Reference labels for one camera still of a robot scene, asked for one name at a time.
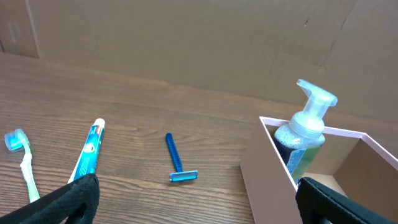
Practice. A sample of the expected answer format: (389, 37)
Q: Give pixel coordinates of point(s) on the green white toothbrush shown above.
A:
(18, 141)

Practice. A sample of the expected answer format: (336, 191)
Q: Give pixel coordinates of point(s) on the teal toothpaste tube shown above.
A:
(88, 158)

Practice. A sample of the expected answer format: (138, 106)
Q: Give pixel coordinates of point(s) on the clear soap pump bottle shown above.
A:
(299, 140)

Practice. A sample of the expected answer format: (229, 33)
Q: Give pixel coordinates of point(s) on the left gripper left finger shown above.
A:
(76, 202)

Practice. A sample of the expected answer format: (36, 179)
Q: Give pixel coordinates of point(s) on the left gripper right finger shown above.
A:
(319, 204)

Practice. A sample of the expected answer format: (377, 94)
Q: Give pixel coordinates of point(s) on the white cardboard box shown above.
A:
(351, 163)

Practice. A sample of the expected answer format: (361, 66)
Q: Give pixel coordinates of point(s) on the blue disposable razor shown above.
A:
(179, 175)

